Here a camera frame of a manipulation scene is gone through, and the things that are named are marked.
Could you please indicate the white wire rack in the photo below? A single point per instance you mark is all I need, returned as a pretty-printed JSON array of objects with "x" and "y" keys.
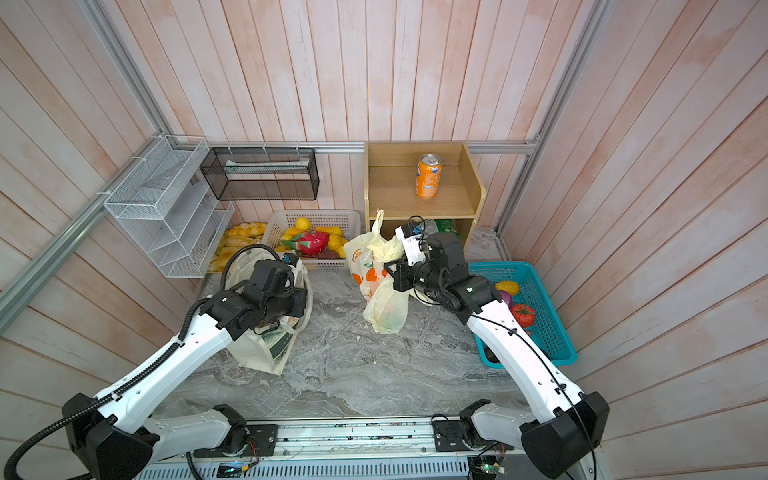
[{"x": 169, "y": 209}]

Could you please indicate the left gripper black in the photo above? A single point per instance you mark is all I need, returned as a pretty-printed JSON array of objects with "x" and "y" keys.
[{"x": 299, "y": 295}]

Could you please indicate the green snack packet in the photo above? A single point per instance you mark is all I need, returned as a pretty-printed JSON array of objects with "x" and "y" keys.
[{"x": 446, "y": 225}]

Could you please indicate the pink dragon fruit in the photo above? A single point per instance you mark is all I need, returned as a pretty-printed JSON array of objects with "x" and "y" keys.
[{"x": 307, "y": 243}]

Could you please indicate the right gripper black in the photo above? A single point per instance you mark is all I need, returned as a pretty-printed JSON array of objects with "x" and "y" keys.
[{"x": 400, "y": 274}]

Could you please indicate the cream canvas tote bag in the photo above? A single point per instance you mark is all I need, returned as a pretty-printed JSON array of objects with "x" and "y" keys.
[{"x": 268, "y": 347}]

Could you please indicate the wooden shelf unit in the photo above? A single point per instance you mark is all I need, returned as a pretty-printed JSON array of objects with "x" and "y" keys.
[{"x": 390, "y": 185}]

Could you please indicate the teal plastic basket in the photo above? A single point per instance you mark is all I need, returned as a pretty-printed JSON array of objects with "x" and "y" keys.
[{"x": 548, "y": 331}]

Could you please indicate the yellow bell pepper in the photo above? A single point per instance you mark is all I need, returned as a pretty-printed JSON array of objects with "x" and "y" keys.
[{"x": 510, "y": 287}]

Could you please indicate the purple onion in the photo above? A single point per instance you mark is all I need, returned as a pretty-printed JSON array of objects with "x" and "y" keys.
[{"x": 507, "y": 299}]

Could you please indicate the tray of yellow breads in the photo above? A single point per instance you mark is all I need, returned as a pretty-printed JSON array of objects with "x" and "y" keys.
[{"x": 233, "y": 240}]

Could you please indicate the yellow plastic bag orange print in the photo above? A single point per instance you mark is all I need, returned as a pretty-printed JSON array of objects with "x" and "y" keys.
[{"x": 366, "y": 256}]

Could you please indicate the yellow lemon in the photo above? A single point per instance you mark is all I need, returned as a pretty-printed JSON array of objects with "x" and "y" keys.
[{"x": 302, "y": 224}]

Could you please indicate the orange soda can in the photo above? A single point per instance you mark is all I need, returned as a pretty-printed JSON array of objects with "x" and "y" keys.
[{"x": 429, "y": 168}]

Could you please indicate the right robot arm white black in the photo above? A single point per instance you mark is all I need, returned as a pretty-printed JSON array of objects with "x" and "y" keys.
[{"x": 565, "y": 425}]

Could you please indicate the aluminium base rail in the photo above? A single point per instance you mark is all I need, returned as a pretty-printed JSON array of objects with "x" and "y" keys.
[{"x": 437, "y": 446}]

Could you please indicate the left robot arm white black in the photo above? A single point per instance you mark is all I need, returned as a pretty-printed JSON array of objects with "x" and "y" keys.
[{"x": 113, "y": 433}]

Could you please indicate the red tomato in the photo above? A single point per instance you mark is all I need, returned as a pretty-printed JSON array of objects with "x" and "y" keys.
[{"x": 524, "y": 315}]

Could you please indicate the black mesh basket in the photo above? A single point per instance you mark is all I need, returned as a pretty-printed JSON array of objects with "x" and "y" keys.
[{"x": 262, "y": 173}]

